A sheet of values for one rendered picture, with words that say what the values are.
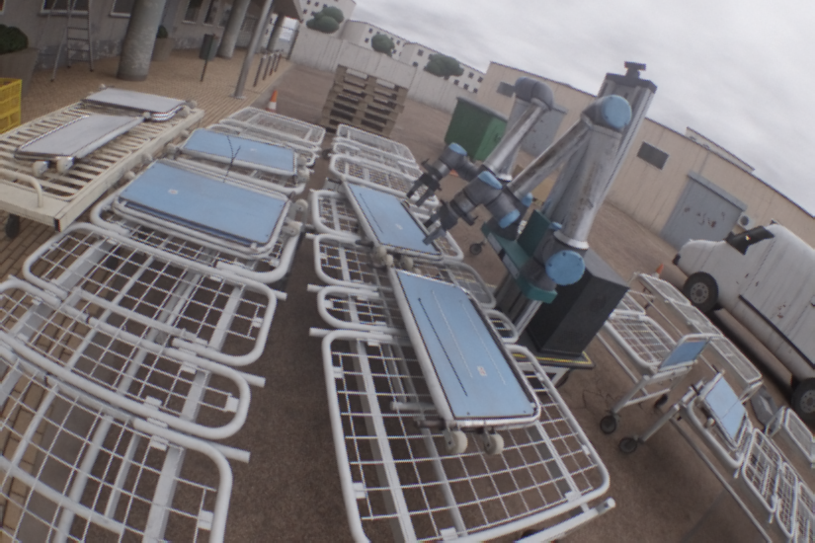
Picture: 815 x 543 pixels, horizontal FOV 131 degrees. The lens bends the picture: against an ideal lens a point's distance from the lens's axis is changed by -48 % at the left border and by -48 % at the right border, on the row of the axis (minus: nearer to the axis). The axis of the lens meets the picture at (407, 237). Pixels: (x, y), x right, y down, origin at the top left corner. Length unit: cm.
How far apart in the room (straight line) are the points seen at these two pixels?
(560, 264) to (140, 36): 687
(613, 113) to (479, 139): 648
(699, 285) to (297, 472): 764
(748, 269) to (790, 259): 96
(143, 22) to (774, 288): 1207
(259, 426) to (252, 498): 31
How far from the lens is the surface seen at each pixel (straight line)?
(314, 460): 145
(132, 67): 712
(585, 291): 184
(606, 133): 134
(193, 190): 166
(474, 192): 132
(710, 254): 811
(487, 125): 763
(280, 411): 153
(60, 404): 159
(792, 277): 792
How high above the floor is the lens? 128
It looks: 23 degrees down
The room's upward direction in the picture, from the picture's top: 24 degrees clockwise
